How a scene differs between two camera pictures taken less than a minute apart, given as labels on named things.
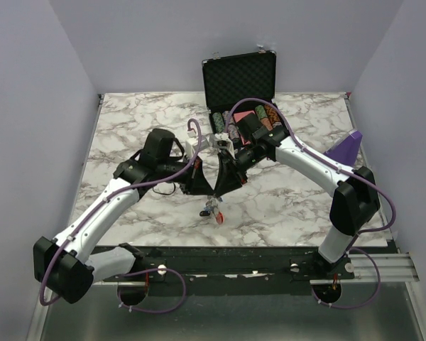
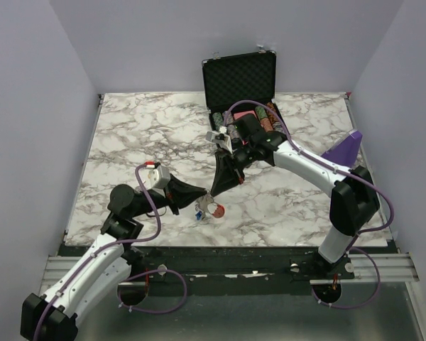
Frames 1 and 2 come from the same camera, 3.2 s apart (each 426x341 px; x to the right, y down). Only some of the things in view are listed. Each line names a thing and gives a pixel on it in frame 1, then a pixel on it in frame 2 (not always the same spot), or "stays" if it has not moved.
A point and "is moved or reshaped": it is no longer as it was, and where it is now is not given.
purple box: x=346 y=149 stays
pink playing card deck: x=238 y=116 stays
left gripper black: x=196 y=182 to x=177 y=194
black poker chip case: x=236 y=85 stays
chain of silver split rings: x=211 y=203 is moved or reshaped
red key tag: x=220 y=217 to x=216 y=209
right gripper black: x=230 y=175 stays
